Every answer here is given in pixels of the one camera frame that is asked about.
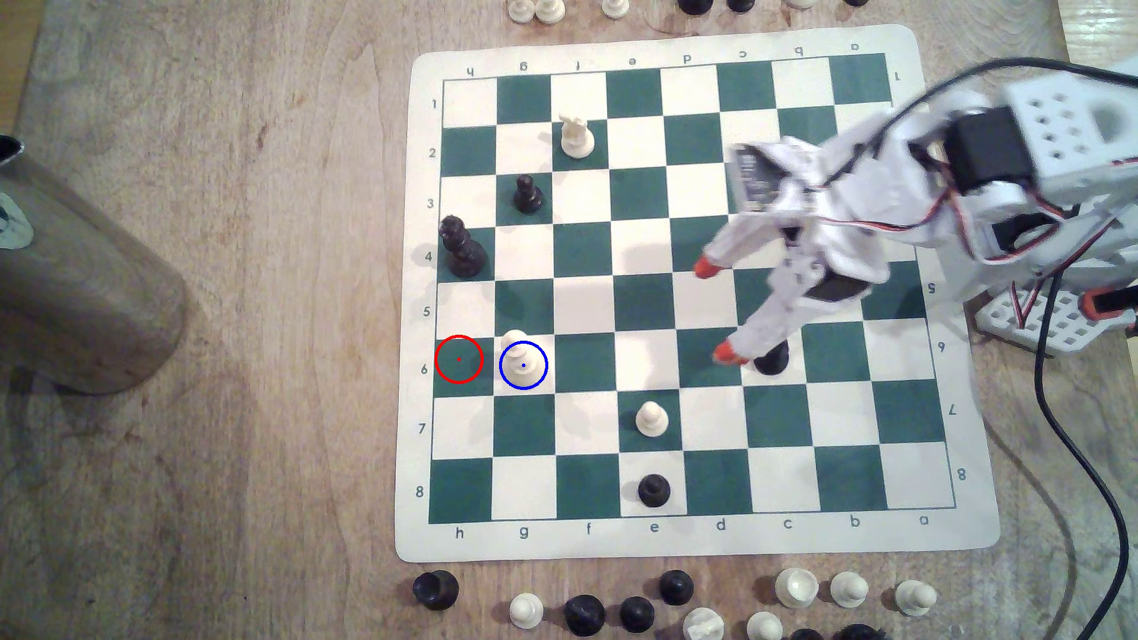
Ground red white servo wires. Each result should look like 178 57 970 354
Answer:
889 191 1117 268

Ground black cable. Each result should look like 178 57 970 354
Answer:
875 57 1138 135
1034 267 1123 640

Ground white rook chess piece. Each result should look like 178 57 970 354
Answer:
774 567 820 610

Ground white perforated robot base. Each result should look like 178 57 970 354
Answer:
975 280 1130 357

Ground green white chess mat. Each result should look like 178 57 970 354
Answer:
394 24 1001 564

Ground gripper finger red tip taped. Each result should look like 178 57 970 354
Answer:
693 209 819 279
713 256 839 366

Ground black queen chess piece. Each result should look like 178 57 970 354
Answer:
439 214 489 280

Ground white printed gripper body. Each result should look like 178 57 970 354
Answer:
795 111 948 305

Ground tall white chess piece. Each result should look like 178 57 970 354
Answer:
558 113 597 160

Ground orange black clamp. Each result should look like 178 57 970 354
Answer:
1080 286 1138 336

